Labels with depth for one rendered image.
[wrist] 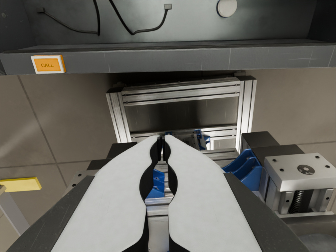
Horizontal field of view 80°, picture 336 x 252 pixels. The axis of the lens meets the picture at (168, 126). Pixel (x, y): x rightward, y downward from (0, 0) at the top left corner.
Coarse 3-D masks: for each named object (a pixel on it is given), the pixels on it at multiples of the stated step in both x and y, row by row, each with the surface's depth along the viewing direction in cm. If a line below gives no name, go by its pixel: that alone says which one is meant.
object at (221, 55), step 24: (24, 48) 42; (48, 48) 41; (72, 48) 36; (96, 48) 36; (120, 48) 36; (144, 48) 36; (168, 48) 36; (192, 48) 36; (216, 48) 36; (240, 48) 36; (264, 48) 36; (288, 48) 36; (312, 48) 36; (24, 72) 37; (72, 72) 37; (96, 72) 37; (120, 72) 38
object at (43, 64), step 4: (36, 60) 35; (40, 60) 35; (44, 60) 35; (48, 60) 35; (52, 60) 35; (56, 60) 35; (36, 64) 36; (40, 64) 36; (44, 64) 36; (48, 64) 36; (52, 64) 36; (56, 64) 36; (64, 64) 37; (40, 68) 36; (44, 68) 36; (48, 68) 36; (52, 68) 36; (56, 68) 36; (64, 68) 37
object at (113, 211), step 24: (144, 144) 11; (120, 168) 9; (144, 168) 9; (96, 192) 8; (120, 192) 8; (144, 192) 9; (72, 216) 7; (96, 216) 7; (120, 216) 7; (144, 216) 7; (72, 240) 6; (96, 240) 6; (120, 240) 6; (144, 240) 7
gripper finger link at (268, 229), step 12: (228, 180) 8; (240, 192) 8; (252, 192) 8; (240, 204) 7; (252, 204) 7; (264, 204) 7; (252, 216) 7; (264, 216) 7; (276, 216) 7; (252, 228) 6; (264, 228) 6; (276, 228) 6; (288, 228) 6; (264, 240) 6; (276, 240) 6; (288, 240) 6; (300, 240) 6
